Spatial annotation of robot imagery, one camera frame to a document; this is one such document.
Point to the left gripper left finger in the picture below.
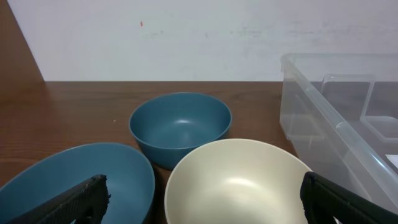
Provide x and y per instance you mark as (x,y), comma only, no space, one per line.
(85,203)

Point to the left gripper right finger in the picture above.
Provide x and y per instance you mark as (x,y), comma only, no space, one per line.
(327,202)

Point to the cream beige bowl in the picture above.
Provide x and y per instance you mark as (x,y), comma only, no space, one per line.
(236,181)

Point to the white label in container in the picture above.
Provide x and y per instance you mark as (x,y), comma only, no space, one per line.
(393,159)

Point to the clear plastic storage container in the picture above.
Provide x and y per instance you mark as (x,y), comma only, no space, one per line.
(340,113)

